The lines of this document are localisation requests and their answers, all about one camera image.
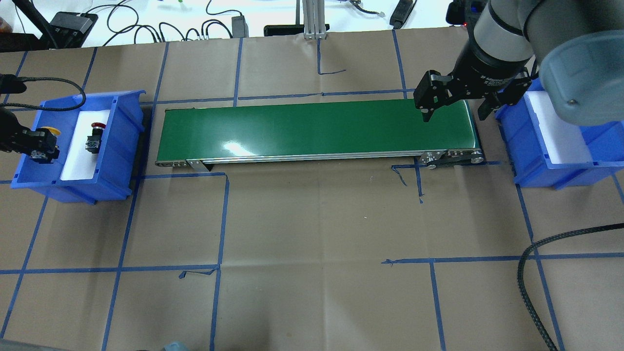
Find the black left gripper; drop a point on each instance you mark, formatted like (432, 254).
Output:
(35, 140)

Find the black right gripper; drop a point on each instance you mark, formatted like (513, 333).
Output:
(487, 66)

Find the yellow push button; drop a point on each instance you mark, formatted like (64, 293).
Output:
(52, 130)

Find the red push button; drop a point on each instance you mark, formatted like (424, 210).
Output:
(94, 141)

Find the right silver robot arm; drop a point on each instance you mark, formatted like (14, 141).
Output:
(573, 47)

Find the green conveyor belt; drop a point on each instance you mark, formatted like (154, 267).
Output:
(317, 131)

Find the blue bin right side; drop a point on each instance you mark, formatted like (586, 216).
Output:
(531, 162)

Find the white foam pad right bin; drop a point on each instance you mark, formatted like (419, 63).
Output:
(564, 141)

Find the aluminium frame post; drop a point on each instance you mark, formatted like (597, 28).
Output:
(314, 19)

